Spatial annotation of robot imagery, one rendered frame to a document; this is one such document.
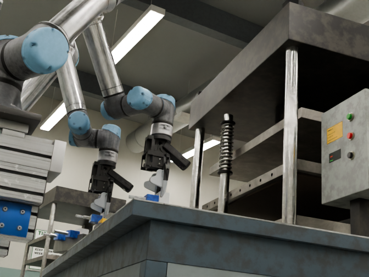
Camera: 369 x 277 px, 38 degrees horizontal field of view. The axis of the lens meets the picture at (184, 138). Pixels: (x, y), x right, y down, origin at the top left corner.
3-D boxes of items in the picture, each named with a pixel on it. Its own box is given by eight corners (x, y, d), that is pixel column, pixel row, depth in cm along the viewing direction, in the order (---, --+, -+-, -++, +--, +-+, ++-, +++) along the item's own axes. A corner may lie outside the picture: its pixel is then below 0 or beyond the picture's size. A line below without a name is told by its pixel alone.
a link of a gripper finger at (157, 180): (147, 194, 173) (148, 170, 178) (164, 198, 175) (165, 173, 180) (150, 190, 171) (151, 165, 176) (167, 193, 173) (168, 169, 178)
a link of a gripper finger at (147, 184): (140, 198, 181) (145, 171, 182) (157, 200, 183) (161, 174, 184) (142, 198, 178) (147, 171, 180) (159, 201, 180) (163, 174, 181)
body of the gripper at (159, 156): (139, 171, 182) (144, 138, 186) (163, 176, 184) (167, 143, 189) (146, 166, 175) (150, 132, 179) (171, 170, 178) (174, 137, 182)
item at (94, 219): (74, 221, 192) (78, 206, 194) (73, 223, 197) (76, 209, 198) (110, 228, 196) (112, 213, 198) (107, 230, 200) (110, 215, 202)
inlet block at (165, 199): (129, 203, 171) (131, 186, 173) (126, 206, 175) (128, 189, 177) (168, 209, 175) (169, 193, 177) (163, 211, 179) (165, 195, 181)
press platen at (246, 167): (301, 117, 241) (301, 106, 243) (208, 175, 339) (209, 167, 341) (426, 146, 262) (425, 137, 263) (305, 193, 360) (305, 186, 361)
